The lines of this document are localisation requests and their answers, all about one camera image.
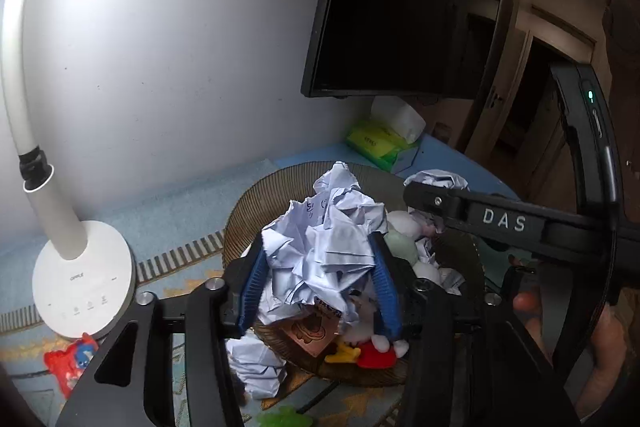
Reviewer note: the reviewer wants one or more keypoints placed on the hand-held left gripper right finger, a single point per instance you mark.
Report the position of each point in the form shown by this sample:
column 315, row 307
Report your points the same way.
column 387, row 292

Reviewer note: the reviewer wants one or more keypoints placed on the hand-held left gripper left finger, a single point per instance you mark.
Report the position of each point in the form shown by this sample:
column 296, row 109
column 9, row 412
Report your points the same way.
column 250, row 292

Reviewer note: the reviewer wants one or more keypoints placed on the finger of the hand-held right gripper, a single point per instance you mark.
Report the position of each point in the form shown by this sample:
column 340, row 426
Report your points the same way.
column 440, row 204

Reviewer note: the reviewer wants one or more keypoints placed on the green white pink dango plush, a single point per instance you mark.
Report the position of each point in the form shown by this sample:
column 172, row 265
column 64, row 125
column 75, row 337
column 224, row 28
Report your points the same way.
column 402, row 247

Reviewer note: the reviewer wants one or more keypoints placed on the white red plush doll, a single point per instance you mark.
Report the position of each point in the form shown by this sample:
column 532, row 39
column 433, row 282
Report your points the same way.
column 375, row 354

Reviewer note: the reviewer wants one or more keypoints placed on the amber ribbed glass bowl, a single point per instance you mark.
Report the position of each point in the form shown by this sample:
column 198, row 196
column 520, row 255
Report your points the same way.
column 240, row 227

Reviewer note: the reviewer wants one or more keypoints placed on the person's right hand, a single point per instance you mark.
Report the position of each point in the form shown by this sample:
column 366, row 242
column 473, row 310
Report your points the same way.
column 610, row 342

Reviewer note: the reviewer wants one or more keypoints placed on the blue desk pad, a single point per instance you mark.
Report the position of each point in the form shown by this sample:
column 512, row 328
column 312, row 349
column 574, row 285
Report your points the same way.
column 450, row 157

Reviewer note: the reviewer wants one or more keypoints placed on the brown printed packet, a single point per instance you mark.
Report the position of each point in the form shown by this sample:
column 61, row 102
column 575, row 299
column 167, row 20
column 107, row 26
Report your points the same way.
column 305, row 334

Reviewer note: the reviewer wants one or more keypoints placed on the green tissue pack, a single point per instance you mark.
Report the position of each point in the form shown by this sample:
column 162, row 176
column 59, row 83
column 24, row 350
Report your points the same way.
column 380, row 142

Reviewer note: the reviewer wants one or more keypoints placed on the white tissue roll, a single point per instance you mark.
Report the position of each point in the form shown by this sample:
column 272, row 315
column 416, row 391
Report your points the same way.
column 400, row 117

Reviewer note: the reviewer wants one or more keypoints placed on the blue patterned table mat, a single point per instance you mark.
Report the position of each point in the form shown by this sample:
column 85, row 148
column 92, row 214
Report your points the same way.
column 150, row 217

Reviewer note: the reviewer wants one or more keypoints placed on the green soft toy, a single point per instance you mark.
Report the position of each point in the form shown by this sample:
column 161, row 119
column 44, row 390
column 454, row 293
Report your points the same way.
column 285, row 418

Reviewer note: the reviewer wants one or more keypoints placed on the beige door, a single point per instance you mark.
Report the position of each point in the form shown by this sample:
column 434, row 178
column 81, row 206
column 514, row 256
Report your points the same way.
column 510, row 57

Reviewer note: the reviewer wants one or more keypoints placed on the white desk lamp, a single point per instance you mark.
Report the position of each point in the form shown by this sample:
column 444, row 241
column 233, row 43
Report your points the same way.
column 80, row 282

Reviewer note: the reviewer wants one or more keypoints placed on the red snack packet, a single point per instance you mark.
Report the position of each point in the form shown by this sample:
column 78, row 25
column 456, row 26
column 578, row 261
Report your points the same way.
column 70, row 362

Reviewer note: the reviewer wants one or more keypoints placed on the black flat screen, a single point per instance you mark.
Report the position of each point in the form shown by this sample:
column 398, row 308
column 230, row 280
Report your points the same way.
column 400, row 7

